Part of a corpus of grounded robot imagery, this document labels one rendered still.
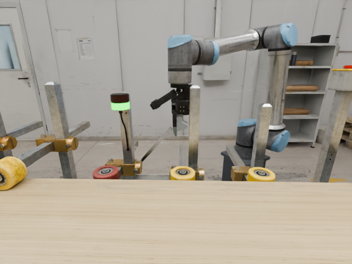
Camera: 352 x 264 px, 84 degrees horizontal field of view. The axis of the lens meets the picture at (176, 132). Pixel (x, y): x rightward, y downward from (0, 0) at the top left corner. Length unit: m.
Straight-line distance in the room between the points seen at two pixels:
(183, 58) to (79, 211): 0.56
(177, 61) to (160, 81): 2.58
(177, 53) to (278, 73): 0.70
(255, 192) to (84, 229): 0.43
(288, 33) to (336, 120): 0.55
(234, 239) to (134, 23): 3.21
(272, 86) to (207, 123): 2.31
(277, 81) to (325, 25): 2.89
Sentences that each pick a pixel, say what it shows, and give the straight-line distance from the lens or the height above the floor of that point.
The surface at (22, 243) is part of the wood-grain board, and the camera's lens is 0.52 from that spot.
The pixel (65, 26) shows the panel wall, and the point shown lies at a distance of 3.69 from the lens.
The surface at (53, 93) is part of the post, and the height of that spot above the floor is 1.14.
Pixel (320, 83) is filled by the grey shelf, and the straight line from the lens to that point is 3.79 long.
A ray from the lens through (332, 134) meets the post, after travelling 0.89.
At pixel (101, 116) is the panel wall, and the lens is 3.58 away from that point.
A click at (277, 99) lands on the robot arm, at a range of 1.29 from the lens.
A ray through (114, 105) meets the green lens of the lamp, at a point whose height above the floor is 1.11.
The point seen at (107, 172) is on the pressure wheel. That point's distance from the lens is 0.67.
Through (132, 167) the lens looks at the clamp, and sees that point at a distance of 0.78.
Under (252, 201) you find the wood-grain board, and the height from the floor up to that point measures 0.90.
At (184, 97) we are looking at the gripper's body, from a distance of 0.76.
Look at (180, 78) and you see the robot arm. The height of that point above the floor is 1.19.
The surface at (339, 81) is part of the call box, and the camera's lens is 0.86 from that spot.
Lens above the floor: 1.22
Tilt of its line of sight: 18 degrees down
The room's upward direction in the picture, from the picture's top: straight up
